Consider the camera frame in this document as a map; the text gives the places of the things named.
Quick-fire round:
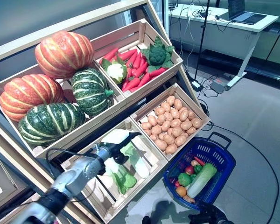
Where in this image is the flatter orange striped pumpkin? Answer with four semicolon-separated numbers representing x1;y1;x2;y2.
0;74;66;123

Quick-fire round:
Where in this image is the black power adapter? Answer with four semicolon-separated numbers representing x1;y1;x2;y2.
191;81;204;92

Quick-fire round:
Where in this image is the green broccoli with leaves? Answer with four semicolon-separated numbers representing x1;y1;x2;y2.
140;35;175;73

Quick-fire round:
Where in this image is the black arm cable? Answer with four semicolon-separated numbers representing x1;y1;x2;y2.
45;147;101;165

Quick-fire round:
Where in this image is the white cauliflower with leaves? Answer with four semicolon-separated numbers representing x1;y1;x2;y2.
99;54;128;84

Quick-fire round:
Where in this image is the large wooden pumpkin crate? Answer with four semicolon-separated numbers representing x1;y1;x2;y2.
0;59;127;159

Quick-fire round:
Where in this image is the white office desk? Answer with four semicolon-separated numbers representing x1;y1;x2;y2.
168;3;280;88

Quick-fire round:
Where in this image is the orange vegetable piece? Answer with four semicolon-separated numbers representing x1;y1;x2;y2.
182;194;196;203

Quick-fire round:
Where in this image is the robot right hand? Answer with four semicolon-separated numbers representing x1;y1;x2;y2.
188;201;227;224

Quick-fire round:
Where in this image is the wooden display shelf frame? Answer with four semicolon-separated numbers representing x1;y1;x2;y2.
0;0;211;224

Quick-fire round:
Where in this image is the large green bell pepper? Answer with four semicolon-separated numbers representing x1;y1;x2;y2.
177;172;192;187

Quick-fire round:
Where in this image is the wide green striped pumpkin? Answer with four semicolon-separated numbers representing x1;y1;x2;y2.
18;102;86;147

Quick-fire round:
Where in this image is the wooden carrot crate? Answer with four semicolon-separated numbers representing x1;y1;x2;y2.
90;18;184;103

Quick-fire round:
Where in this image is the grey open laptop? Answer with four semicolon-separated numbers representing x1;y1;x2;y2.
218;0;268;26

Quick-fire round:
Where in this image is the wooden potato crate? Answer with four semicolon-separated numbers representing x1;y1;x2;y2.
130;83;211;162

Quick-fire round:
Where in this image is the large orange striped pumpkin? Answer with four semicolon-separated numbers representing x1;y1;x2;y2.
34;30;95;80

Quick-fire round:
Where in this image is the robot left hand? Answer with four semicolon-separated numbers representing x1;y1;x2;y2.
99;129;142;165

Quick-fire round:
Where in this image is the black tripod stand pole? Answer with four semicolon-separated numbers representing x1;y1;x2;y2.
193;0;212;80

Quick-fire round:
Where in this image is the long black floor cable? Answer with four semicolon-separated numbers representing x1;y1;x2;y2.
206;122;280;224

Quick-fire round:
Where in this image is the wooden framed side crate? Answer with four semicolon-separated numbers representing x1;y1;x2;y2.
0;151;17;207

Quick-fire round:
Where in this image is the green pumpkin with stem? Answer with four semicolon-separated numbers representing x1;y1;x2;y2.
71;67;115;117

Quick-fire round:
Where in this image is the napa cabbage white green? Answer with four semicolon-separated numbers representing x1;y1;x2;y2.
104;157;138;195
120;137;151;180
186;163;218;199

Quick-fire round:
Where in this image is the orange fruit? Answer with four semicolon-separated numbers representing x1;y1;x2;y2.
175;186;187;197

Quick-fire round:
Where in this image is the grey power strip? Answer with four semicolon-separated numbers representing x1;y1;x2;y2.
210;78;230;94

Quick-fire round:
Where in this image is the blue plastic shopping basket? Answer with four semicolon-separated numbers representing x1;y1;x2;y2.
163;131;237;211

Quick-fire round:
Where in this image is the wooden cabbage crate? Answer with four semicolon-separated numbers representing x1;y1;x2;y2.
60;118;169;224

